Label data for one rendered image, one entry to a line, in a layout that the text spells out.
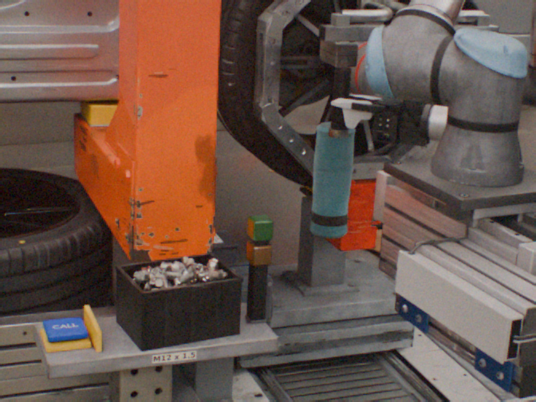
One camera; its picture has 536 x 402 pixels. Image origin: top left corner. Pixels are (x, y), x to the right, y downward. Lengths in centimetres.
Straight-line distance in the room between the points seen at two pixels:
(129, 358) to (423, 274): 58
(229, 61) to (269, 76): 11
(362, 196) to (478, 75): 91
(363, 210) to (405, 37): 87
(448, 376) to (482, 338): 122
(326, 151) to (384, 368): 69
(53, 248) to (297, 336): 71
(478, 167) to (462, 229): 10
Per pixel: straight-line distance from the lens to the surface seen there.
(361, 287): 273
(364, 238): 250
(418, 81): 165
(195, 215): 199
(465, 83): 162
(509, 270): 152
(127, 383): 188
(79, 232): 225
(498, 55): 160
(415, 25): 169
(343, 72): 211
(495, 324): 140
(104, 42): 240
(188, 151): 194
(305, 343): 258
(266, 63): 228
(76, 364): 180
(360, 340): 265
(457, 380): 263
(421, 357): 272
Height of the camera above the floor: 127
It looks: 18 degrees down
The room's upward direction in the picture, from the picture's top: 3 degrees clockwise
